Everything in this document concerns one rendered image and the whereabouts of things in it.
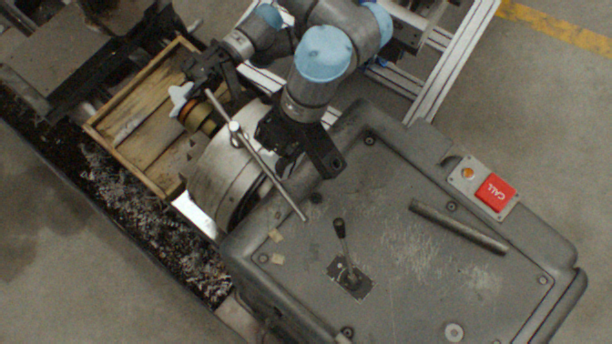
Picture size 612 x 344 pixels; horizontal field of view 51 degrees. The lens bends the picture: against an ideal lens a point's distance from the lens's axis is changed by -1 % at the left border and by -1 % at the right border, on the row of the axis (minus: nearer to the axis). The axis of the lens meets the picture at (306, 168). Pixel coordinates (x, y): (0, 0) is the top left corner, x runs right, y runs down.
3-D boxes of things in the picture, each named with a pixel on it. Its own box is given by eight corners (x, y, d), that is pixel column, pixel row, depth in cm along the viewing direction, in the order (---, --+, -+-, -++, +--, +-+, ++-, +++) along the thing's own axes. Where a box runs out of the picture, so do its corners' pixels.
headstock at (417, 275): (534, 292, 158) (608, 264, 121) (416, 450, 146) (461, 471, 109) (350, 144, 169) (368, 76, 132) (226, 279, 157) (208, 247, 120)
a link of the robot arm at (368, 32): (350, -24, 101) (307, 5, 96) (404, 18, 99) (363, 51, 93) (336, 12, 108) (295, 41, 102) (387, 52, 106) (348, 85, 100)
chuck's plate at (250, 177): (321, 149, 161) (321, 106, 130) (238, 244, 155) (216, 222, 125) (311, 141, 161) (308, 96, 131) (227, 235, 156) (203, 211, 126)
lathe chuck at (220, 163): (311, 140, 161) (308, 96, 131) (227, 235, 156) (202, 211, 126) (285, 118, 163) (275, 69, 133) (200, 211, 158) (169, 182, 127)
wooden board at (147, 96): (261, 107, 172) (261, 101, 168) (167, 204, 163) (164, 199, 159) (181, 42, 178) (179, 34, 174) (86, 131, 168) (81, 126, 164)
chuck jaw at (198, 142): (235, 158, 141) (197, 195, 136) (234, 168, 146) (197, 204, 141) (198, 128, 143) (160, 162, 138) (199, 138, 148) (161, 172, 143)
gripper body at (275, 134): (279, 117, 116) (293, 75, 106) (314, 147, 114) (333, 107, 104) (250, 141, 112) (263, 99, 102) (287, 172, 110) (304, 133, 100)
